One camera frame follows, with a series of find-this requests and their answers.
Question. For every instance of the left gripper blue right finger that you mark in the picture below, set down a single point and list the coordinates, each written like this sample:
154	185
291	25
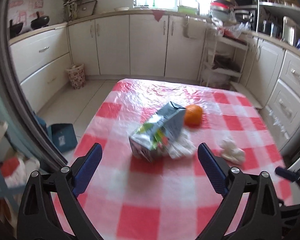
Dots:
215	168

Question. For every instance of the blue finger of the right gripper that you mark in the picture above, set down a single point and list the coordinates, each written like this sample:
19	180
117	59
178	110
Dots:
286	174

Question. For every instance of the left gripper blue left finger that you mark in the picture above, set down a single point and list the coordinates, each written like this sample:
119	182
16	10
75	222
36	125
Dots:
84	168

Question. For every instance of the grey green milk carton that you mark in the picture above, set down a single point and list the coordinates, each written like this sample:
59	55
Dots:
151	140

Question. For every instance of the white kitchen cabinets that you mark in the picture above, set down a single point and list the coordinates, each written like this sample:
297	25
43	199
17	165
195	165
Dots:
138	45

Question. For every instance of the white tissue ball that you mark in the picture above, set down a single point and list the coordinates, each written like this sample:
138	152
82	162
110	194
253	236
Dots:
231	152

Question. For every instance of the blue dustpan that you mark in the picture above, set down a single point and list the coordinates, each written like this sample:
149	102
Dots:
63	137

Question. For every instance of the orange fruit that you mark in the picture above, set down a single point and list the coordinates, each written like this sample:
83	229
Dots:
193	115

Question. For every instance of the red white checkered tablecloth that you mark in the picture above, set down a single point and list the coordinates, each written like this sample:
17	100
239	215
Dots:
131	198

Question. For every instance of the floral waste basket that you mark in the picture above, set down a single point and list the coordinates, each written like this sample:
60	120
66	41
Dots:
76	75

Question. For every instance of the white open shelf trolley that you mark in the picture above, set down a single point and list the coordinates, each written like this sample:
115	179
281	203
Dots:
223	59

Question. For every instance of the black wok on counter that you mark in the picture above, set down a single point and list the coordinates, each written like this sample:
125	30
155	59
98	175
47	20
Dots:
40	21

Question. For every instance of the green basin on counter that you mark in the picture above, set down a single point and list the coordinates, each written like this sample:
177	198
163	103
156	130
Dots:
187	10

